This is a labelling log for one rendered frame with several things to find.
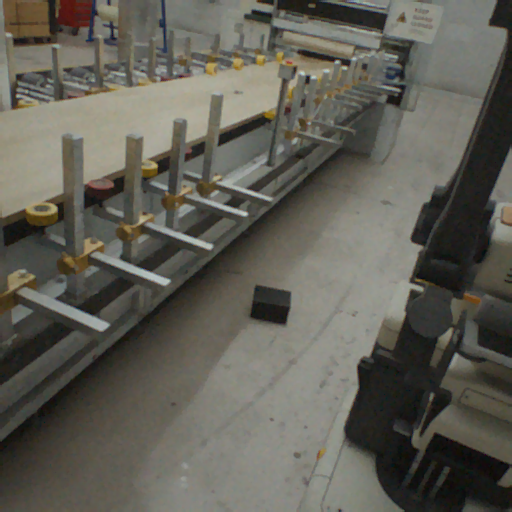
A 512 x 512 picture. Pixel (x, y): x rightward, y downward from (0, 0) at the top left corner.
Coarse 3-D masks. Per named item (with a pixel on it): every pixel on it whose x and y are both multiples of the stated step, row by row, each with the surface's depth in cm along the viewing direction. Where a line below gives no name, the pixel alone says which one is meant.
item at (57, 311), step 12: (24, 288) 112; (24, 300) 110; (36, 300) 109; (48, 300) 110; (48, 312) 109; (60, 312) 107; (72, 312) 108; (84, 312) 108; (72, 324) 107; (84, 324) 105; (96, 324) 106; (108, 324) 106; (96, 336) 105; (108, 336) 107
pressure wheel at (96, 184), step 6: (90, 180) 155; (96, 180) 156; (102, 180) 157; (108, 180) 158; (90, 186) 152; (96, 186) 152; (102, 186) 153; (108, 186) 154; (90, 192) 153; (96, 192) 152; (102, 192) 152; (108, 192) 154; (102, 198) 154
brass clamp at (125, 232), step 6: (144, 216) 156; (150, 216) 157; (120, 222) 150; (138, 222) 151; (144, 222) 154; (120, 228) 148; (126, 228) 148; (132, 228) 149; (138, 228) 151; (120, 234) 149; (126, 234) 148; (132, 234) 149; (138, 234) 153; (120, 240) 150; (126, 240) 149; (132, 240) 151
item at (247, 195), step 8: (184, 176) 199; (192, 176) 198; (200, 176) 198; (216, 184) 195; (224, 184) 195; (224, 192) 195; (232, 192) 193; (240, 192) 192; (248, 192) 192; (248, 200) 192; (256, 200) 191; (264, 200) 189; (272, 200) 190
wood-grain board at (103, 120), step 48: (96, 96) 247; (144, 96) 263; (192, 96) 281; (240, 96) 302; (0, 144) 171; (48, 144) 178; (96, 144) 187; (144, 144) 196; (192, 144) 212; (0, 192) 140; (48, 192) 145
